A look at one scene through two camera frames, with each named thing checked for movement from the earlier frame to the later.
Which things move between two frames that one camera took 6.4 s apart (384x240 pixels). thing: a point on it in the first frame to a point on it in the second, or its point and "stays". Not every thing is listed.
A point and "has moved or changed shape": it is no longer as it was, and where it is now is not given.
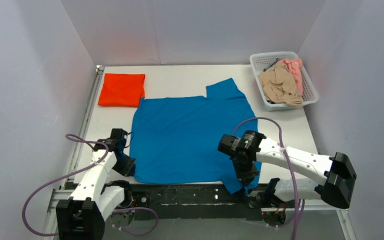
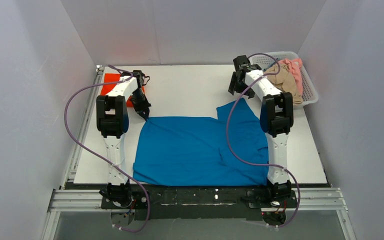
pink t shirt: x=295 y=65 stays
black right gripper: x=246 y=175 to x=237 y=84
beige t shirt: x=279 y=85 stays
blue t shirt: x=176 y=139 has moved or changed shape
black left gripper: x=126 y=165 to x=141 y=107
